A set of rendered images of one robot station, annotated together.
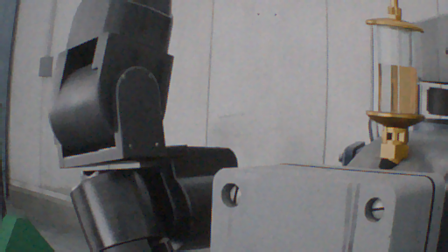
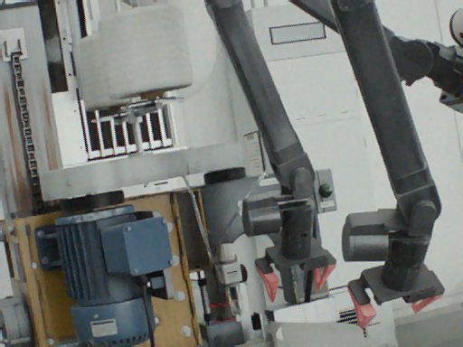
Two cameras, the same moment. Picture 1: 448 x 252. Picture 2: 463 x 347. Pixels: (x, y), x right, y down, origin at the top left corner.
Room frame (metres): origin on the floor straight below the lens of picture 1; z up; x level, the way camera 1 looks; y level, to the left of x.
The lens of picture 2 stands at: (2.43, 1.00, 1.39)
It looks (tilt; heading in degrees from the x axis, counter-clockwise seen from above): 3 degrees down; 207
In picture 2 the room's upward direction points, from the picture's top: 9 degrees counter-clockwise
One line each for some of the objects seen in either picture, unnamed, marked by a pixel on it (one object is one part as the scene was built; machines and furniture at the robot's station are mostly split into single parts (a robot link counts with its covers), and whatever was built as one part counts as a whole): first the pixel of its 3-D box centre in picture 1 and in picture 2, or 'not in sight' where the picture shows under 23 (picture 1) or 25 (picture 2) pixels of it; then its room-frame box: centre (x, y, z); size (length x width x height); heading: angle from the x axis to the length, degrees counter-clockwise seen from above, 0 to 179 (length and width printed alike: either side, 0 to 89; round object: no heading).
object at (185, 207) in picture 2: not in sight; (178, 229); (0.51, -0.28, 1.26); 0.22 x 0.05 x 0.16; 50
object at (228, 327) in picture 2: not in sight; (221, 333); (0.55, -0.20, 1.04); 0.08 x 0.06 x 0.05; 140
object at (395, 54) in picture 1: (396, 69); not in sight; (0.39, -0.07, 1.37); 0.03 x 0.02 x 0.03; 50
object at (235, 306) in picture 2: not in sight; (234, 300); (0.57, -0.14, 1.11); 0.03 x 0.03 x 0.06
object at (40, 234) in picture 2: not in sight; (71, 245); (0.80, -0.33, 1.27); 0.12 x 0.09 x 0.09; 140
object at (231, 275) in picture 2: not in sight; (232, 282); (0.56, -0.14, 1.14); 0.05 x 0.04 x 0.16; 140
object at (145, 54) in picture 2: not in sight; (145, 52); (0.71, -0.16, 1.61); 0.17 x 0.17 x 0.17
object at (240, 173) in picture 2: not in sight; (224, 175); (0.44, -0.19, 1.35); 0.09 x 0.09 x 0.03
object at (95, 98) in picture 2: not in sight; (112, 70); (0.55, -0.36, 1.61); 0.15 x 0.14 x 0.17; 50
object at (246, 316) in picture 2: not in sight; (241, 310); (0.50, -0.17, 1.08); 0.03 x 0.01 x 0.13; 140
